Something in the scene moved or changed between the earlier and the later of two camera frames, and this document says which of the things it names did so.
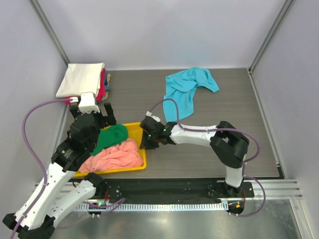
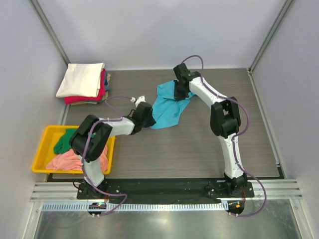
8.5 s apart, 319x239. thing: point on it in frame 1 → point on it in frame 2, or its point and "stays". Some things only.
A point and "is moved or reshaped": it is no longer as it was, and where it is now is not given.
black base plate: [178, 190] stays
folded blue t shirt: [107, 87] stays
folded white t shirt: [80, 78] stays
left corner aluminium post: [55, 36] stays
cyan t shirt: [181, 86] is moved or reshaped
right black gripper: [146, 133] → [180, 92]
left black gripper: [98, 116] → [148, 119]
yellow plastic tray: [135, 132] → [40, 159]
